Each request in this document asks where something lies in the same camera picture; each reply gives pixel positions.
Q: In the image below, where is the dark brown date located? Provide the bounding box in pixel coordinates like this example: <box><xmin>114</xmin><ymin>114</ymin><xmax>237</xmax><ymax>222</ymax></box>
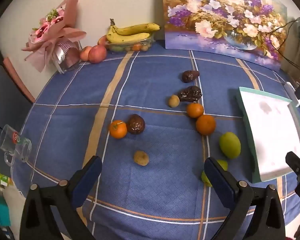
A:
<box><xmin>182</xmin><ymin>70</ymin><xmax>200</xmax><ymax>83</ymax></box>
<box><xmin>177</xmin><ymin>86</ymin><xmax>203</xmax><ymax>103</ymax></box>

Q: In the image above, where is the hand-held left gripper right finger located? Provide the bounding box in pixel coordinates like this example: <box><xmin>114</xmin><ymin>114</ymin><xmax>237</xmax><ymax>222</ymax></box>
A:
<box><xmin>204</xmin><ymin>157</ymin><xmax>286</xmax><ymax>240</ymax></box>

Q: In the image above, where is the orange peach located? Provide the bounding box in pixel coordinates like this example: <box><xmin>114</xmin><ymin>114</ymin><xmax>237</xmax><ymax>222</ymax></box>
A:
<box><xmin>79</xmin><ymin>46</ymin><xmax>92</xmax><ymax>62</ymax></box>

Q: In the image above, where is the white power strip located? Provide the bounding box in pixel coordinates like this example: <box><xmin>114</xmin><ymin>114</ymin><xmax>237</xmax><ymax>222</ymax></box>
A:
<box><xmin>285</xmin><ymin>82</ymin><xmax>300</xmax><ymax>107</ymax></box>

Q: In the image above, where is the blue plaid tablecloth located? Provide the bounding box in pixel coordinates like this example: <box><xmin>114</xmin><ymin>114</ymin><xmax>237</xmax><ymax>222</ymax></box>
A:
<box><xmin>10</xmin><ymin>42</ymin><xmax>300</xmax><ymax>240</ymax></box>

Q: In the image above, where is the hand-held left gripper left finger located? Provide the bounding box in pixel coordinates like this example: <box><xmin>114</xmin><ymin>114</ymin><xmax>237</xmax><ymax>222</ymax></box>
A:
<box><xmin>19</xmin><ymin>156</ymin><xmax>103</xmax><ymax>240</ymax></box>

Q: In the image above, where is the green packet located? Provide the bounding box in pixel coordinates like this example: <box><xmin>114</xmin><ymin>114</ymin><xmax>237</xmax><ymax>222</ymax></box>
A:
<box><xmin>0</xmin><ymin>168</ymin><xmax>14</xmax><ymax>188</ymax></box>

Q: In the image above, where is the pink wrapped flower bouquet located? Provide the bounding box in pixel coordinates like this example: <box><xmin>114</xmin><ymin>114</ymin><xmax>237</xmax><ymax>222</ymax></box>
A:
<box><xmin>21</xmin><ymin>0</ymin><xmax>87</xmax><ymax>74</ymax></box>

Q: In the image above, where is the green mango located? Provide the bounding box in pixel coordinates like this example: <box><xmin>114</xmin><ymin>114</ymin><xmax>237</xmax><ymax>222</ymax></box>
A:
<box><xmin>219</xmin><ymin>132</ymin><xmax>241</xmax><ymax>159</ymax></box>
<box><xmin>201</xmin><ymin>159</ymin><xmax>228</xmax><ymax>187</ymax></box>

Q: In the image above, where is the black cable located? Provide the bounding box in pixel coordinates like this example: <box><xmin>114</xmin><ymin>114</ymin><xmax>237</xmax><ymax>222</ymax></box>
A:
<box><xmin>269</xmin><ymin>17</ymin><xmax>300</xmax><ymax>80</ymax></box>

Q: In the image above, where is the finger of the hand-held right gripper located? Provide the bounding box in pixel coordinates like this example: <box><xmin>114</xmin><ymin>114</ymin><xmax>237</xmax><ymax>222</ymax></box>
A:
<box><xmin>285</xmin><ymin>151</ymin><xmax>300</xmax><ymax>204</ymax></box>

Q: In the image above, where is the floral painting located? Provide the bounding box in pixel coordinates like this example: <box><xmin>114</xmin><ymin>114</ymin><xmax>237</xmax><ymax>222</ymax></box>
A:
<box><xmin>161</xmin><ymin>0</ymin><xmax>288</xmax><ymax>70</ymax></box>

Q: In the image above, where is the glass mug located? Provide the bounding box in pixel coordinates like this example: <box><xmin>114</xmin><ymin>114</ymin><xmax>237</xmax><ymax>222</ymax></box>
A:
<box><xmin>0</xmin><ymin>124</ymin><xmax>32</xmax><ymax>167</ymax></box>

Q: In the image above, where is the orange tangerine with stem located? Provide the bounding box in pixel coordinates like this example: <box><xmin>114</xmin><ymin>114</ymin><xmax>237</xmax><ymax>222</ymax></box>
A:
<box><xmin>109</xmin><ymin>120</ymin><xmax>128</xmax><ymax>139</ymax></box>

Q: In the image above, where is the clear plastic produce container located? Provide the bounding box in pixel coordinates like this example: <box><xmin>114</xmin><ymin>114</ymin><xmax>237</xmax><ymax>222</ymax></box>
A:
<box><xmin>107</xmin><ymin>36</ymin><xmax>154</xmax><ymax>53</ymax></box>

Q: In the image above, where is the brown kiwi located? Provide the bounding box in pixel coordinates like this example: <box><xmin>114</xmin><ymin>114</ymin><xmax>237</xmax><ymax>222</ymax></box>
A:
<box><xmin>133</xmin><ymin>151</ymin><xmax>149</xmax><ymax>166</ymax></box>
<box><xmin>168</xmin><ymin>95</ymin><xmax>180</xmax><ymax>108</ymax></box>

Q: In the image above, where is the white tray with green rim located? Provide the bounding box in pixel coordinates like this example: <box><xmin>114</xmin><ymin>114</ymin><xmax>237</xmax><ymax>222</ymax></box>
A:
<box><xmin>235</xmin><ymin>87</ymin><xmax>300</xmax><ymax>183</ymax></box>

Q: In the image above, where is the yellow banana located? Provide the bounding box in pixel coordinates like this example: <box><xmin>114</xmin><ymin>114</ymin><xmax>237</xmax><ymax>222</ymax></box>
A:
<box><xmin>106</xmin><ymin>19</ymin><xmax>150</xmax><ymax>43</ymax></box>
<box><xmin>114</xmin><ymin>23</ymin><xmax>161</xmax><ymax>36</ymax></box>

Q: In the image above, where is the teal packet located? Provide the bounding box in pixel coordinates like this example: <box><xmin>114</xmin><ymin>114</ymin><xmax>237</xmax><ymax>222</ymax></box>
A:
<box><xmin>0</xmin><ymin>194</ymin><xmax>12</xmax><ymax>227</ymax></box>

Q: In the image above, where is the round dark passion fruit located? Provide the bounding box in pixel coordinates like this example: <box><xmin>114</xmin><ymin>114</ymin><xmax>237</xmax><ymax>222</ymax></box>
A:
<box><xmin>127</xmin><ymin>114</ymin><xmax>146</xmax><ymax>135</ymax></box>

